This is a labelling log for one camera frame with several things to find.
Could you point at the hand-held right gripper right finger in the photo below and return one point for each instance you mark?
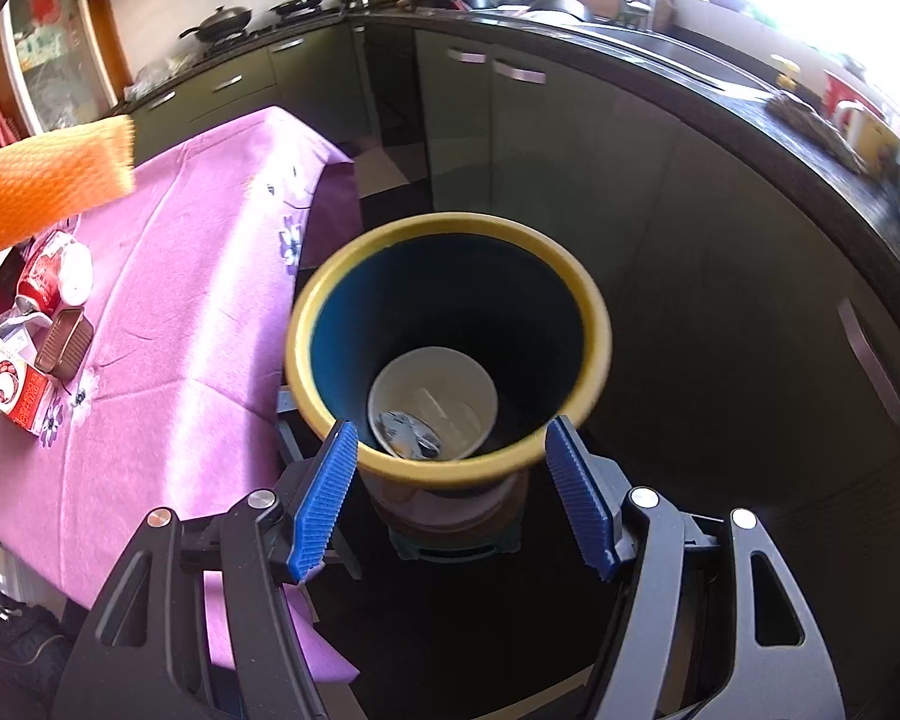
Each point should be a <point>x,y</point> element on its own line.
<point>581,502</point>

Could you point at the pink floral tablecloth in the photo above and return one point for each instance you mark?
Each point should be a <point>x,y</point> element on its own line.
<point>180,300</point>

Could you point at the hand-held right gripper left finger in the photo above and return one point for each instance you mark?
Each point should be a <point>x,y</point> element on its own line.
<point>321,499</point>

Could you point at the clear plastic bag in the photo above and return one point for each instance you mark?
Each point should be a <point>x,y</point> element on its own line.
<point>157,75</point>

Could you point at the crumpled printed wrapper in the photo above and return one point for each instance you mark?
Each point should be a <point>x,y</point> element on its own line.
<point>405,435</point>

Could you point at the red white carton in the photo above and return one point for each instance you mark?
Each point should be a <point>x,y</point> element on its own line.
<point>4,382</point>

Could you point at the yellow mug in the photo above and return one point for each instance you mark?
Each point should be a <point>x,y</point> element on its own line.
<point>866,135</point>

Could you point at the black lidded frying pan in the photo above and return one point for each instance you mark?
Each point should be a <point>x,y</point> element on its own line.
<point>300,4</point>

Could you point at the orange foam sheet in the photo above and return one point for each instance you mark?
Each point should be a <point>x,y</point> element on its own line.
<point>45,172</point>

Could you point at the brown plastic tray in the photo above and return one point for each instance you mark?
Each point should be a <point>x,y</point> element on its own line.
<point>64,345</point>

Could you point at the red white box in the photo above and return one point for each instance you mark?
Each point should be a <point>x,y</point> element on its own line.
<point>844,90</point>

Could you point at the green kitchen cabinets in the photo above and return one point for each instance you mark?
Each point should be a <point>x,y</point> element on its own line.
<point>555,165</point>

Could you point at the black wok with lid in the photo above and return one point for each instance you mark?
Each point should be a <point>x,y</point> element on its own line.
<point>221,21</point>

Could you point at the brown dish cloth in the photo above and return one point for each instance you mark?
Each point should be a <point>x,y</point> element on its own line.
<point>810,124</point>

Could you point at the white paper cup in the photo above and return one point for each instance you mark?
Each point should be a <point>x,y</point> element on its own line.
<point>450,390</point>

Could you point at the grey round bucket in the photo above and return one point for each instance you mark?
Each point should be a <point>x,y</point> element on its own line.
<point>450,525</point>

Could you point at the red printed cup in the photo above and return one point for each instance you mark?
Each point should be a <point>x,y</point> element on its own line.
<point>41,274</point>

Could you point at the orange-framed glass door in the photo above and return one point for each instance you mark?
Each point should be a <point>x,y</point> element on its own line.
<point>52,52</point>

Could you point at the blue yellow-rimmed trash bin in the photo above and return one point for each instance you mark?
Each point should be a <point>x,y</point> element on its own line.
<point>450,292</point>

